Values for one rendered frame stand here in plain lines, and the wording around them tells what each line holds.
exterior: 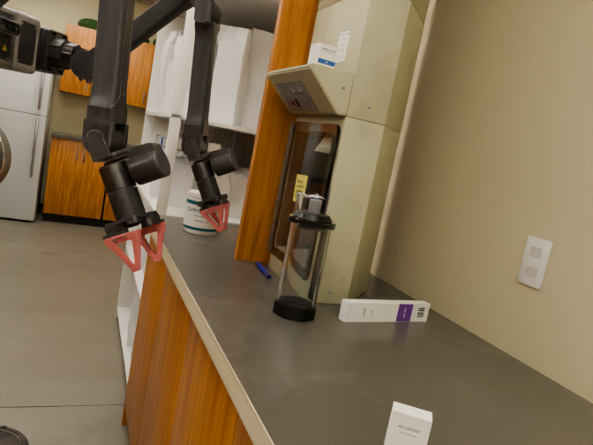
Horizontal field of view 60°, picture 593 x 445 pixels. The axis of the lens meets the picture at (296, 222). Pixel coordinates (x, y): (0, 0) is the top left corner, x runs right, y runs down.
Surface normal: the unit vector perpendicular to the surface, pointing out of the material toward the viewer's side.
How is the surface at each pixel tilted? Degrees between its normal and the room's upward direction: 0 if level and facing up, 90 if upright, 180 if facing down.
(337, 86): 90
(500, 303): 90
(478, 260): 90
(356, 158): 90
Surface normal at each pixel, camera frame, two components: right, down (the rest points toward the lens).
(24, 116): 0.37, 0.20
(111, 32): -0.09, 0.12
